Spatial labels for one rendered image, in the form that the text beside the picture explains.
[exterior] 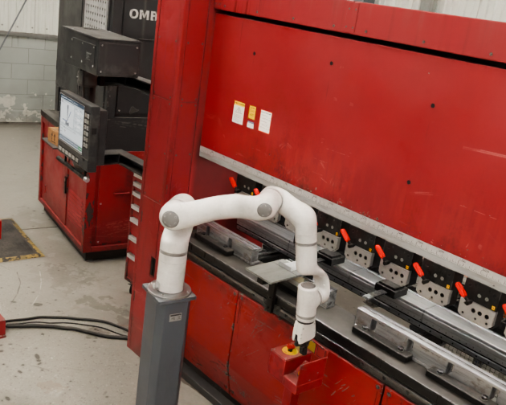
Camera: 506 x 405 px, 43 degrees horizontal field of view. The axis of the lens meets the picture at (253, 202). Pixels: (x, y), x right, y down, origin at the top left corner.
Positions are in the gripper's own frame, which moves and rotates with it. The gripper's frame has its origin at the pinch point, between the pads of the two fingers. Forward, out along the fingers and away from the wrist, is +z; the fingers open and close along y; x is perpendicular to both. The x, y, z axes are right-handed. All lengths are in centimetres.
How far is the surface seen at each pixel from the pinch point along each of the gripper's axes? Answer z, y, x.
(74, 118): -72, 21, -162
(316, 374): 12.2, -4.6, 4.9
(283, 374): 13.3, 6.0, -5.4
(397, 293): -10, -58, 5
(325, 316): -0.2, -28.2, -13.0
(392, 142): -87, -43, 3
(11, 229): 73, -10, -364
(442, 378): -1, -29, 51
